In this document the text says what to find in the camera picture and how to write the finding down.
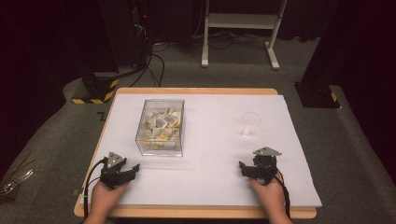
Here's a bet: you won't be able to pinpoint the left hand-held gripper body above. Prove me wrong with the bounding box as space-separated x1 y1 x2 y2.
99 151 129 190

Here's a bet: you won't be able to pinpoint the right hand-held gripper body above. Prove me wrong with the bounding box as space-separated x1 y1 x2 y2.
251 147 283 185

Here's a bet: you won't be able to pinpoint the pile of white yellow sachets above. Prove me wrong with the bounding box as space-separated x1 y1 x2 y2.
139 107 182 151

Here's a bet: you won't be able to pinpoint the clear plastic box shell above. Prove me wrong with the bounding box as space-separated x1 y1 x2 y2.
134 98 186 158

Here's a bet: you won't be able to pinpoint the person's left hand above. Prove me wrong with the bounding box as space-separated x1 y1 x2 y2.
90 181 131 219

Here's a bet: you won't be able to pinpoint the person's right hand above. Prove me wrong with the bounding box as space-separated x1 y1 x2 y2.
248 173 287 220

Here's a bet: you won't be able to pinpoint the white table mat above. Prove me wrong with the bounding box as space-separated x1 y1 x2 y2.
78 93 323 209

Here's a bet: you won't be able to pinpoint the clear glass cup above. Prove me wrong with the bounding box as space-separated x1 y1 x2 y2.
240 111 262 140

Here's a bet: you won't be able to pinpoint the black stand base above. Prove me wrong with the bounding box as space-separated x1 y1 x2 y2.
293 81 341 109

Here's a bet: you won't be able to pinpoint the black stand with striped base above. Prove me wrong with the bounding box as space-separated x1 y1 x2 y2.
71 70 120 105

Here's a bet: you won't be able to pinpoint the wooden table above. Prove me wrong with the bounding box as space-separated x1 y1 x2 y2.
73 87 318 220

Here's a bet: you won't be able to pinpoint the clear plastic wrapper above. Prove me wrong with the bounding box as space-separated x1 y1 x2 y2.
0 150 35 201

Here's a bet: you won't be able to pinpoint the black computer tower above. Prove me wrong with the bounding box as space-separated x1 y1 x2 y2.
98 0 152 69

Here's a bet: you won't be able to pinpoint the left hand-held gripper black cable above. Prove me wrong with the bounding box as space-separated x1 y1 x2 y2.
81 157 109 219

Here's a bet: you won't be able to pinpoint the hand-held gripper black cable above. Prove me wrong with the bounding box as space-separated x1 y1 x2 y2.
81 157 109 219
272 169 292 219

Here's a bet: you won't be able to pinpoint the right hand-held gripper black cable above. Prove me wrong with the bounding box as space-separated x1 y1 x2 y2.
272 169 292 219

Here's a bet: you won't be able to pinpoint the black floor cables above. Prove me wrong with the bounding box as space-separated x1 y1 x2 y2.
129 43 166 89

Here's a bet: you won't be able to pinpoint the white metal stand frame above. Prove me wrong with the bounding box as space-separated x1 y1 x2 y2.
200 0 290 71

